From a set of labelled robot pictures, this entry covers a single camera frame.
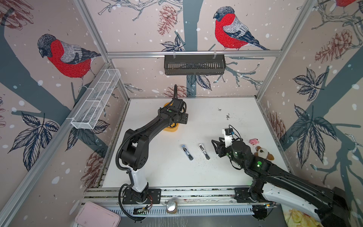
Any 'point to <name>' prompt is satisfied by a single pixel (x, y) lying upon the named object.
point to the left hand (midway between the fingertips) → (182, 117)
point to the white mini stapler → (202, 148)
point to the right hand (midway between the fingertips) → (213, 141)
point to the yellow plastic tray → (170, 129)
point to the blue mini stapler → (186, 152)
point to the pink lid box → (92, 215)
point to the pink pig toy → (254, 141)
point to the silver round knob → (171, 206)
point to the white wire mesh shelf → (85, 115)
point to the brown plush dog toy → (263, 153)
